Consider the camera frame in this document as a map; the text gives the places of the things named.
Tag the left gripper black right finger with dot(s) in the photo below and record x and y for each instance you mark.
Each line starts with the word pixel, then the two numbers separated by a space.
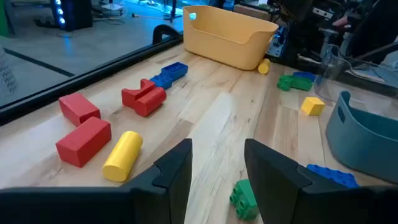
pixel 273 193

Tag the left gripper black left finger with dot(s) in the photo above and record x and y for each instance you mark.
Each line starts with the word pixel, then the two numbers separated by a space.
pixel 168 193

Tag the small green toy brick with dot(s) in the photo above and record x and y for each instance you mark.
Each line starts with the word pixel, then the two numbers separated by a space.
pixel 245 200

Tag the yellow cylinder block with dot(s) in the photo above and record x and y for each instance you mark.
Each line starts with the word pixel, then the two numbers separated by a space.
pixel 264 66
pixel 122 155

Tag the long blue toy brick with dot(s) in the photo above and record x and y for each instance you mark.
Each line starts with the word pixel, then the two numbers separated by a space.
pixel 334 175
pixel 174 70

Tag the red cylinder block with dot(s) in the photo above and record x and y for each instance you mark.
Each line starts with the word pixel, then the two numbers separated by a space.
pixel 150 101

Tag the small yellow cube block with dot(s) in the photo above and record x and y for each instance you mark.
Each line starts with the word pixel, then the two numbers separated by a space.
pixel 312 105

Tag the red rectangular block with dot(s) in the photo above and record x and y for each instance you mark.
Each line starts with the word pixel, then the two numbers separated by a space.
pixel 83 143
pixel 79 109

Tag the red arch block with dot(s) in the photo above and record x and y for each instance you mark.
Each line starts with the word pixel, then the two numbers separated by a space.
pixel 133 93

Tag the long green toy brick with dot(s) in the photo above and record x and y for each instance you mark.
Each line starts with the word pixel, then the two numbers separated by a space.
pixel 293 83

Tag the small blue toy brick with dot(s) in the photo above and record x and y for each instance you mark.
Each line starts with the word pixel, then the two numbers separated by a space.
pixel 161 81

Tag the yellow plastic bin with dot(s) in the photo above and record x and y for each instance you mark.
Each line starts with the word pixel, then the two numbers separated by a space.
pixel 224 40

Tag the teal plastic bin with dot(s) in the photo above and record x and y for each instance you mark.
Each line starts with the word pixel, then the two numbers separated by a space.
pixel 363 143

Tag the clear plastic bin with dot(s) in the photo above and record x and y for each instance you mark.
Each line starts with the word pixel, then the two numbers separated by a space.
pixel 342 77

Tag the person's hand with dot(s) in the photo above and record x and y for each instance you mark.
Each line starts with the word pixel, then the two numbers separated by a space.
pixel 340 21

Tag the black tower with blue lights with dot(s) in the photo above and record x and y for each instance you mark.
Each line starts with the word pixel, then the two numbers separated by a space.
pixel 74 15

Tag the black aluminium table frame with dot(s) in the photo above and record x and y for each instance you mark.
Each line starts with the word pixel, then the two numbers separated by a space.
pixel 77 84

